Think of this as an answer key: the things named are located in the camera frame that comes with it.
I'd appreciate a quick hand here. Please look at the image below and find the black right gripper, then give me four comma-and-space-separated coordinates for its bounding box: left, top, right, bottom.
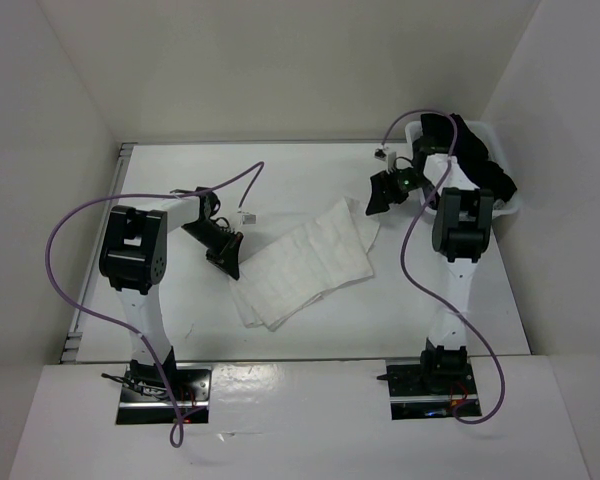
365, 166, 432, 217

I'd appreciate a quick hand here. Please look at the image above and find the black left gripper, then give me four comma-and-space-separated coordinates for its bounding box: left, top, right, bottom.
180, 221, 243, 280

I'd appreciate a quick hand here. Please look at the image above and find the white pleated skirt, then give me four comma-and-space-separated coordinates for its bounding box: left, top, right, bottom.
229, 197, 380, 331

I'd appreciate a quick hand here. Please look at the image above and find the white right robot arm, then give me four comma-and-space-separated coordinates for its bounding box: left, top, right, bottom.
366, 138, 494, 395

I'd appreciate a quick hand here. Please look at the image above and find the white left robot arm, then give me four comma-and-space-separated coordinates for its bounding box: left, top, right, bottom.
99, 187, 244, 400

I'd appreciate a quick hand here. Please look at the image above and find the black skirt in basket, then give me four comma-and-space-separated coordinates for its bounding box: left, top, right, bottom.
420, 113, 517, 203

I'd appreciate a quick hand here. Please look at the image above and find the white perforated plastic basket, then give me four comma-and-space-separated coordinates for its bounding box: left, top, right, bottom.
404, 120, 522, 218

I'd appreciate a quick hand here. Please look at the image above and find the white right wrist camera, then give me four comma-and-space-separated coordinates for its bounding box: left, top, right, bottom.
374, 146, 397, 172

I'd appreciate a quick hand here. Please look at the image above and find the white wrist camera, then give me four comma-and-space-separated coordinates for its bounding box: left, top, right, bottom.
374, 146, 397, 172
238, 212, 257, 226

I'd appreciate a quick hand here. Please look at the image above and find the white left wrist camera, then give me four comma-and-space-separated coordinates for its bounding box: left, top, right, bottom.
238, 212, 257, 226

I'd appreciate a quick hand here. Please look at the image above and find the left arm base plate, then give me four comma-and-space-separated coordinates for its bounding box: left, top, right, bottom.
111, 363, 212, 426

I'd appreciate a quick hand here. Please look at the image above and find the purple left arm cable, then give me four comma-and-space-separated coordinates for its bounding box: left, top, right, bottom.
46, 160, 266, 447

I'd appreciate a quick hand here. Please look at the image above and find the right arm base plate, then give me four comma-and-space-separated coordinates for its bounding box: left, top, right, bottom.
376, 360, 482, 421

